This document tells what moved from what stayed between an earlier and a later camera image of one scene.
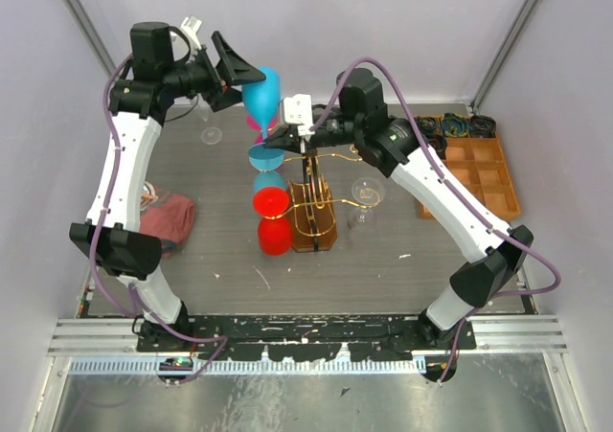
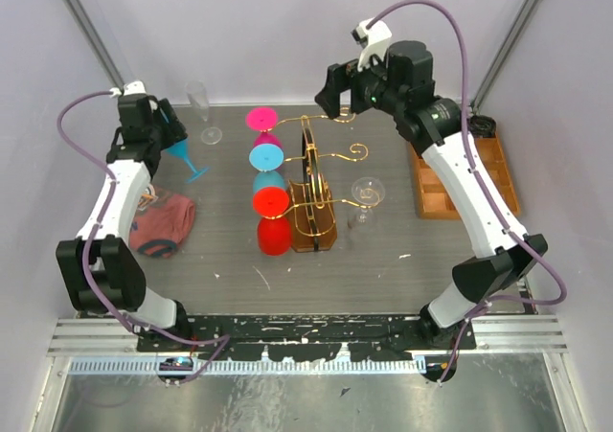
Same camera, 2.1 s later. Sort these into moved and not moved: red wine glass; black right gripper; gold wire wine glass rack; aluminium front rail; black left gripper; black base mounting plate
Moved: black right gripper; black left gripper
Not moved: gold wire wine glass rack; red wine glass; aluminium front rail; black base mounting plate
